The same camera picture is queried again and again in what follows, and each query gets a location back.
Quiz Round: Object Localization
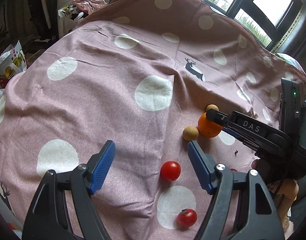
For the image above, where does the light blue cloth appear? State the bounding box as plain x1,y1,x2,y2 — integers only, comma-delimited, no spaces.
277,52,304,73

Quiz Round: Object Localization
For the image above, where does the window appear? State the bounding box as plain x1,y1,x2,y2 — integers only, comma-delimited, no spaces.
178,0,305,50

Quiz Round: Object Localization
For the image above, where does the black upright appliance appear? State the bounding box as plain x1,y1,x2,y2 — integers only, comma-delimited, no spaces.
27,0,53,42

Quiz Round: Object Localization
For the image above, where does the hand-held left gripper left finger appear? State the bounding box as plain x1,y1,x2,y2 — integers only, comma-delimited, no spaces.
22,140,117,240

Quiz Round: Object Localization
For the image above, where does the person's right hand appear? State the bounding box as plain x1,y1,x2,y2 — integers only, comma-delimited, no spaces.
267,179,299,221

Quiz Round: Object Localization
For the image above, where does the printed white paper bag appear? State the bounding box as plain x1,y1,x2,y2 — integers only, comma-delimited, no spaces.
0,40,27,88

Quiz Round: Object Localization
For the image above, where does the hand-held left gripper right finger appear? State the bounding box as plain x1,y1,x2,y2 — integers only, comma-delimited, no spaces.
187,140,285,240

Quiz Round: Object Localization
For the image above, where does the orange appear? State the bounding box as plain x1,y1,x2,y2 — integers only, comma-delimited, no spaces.
197,112,223,138

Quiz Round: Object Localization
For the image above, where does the red cherry tomato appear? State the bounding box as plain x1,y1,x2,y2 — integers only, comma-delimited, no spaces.
160,161,181,182
177,208,198,228

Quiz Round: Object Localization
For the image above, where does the white plastic bag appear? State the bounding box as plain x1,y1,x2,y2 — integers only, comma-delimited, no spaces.
58,4,81,32

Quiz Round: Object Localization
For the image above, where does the pink crumpled clothing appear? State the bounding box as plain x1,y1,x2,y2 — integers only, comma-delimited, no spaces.
70,0,107,13

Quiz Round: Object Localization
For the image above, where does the pink polka-dot blanket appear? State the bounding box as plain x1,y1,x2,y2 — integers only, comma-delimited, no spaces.
0,0,306,240

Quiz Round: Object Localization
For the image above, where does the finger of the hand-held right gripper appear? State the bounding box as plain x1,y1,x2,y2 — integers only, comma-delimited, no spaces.
205,109,292,155

